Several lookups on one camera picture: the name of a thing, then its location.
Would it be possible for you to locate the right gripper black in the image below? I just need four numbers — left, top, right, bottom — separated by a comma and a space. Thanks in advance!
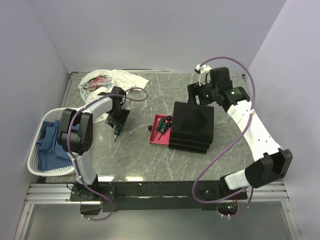
186, 79, 219, 110

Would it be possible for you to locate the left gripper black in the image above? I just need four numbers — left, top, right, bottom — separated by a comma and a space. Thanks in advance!
105, 106, 130, 131

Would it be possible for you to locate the green stubby screwdriver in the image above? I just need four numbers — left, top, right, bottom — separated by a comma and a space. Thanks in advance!
114, 125, 123, 142

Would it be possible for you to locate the black drawer cabinet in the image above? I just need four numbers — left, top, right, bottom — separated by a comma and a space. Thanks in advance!
168, 101, 215, 154

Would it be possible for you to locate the green long screwdriver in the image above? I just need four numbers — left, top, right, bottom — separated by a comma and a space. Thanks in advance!
152, 117, 166, 140

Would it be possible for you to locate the pink bottom drawer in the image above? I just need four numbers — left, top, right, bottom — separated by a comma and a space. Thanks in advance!
148, 114, 172, 146

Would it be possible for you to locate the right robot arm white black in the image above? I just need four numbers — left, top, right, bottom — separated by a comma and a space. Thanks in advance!
187, 64, 293, 200

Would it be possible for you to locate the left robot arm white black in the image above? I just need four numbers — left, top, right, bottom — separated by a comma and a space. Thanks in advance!
56, 86, 130, 201

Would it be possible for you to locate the white floral t-shirt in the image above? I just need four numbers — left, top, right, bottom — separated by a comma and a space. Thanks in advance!
77, 68, 150, 123

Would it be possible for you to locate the white laundry basket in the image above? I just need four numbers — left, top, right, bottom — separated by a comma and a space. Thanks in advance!
27, 107, 74, 177

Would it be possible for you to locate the blue checked shirt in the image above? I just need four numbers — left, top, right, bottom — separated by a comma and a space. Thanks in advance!
35, 120, 72, 172

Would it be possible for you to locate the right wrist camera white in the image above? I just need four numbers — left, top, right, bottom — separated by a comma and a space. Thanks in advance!
194, 64, 212, 86

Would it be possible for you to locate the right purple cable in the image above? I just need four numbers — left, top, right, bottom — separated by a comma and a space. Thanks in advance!
191, 56, 256, 218

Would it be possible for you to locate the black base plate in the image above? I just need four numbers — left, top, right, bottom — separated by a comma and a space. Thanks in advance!
69, 180, 241, 212

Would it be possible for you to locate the aluminium rail frame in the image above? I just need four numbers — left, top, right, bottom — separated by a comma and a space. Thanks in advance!
24, 181, 290, 204

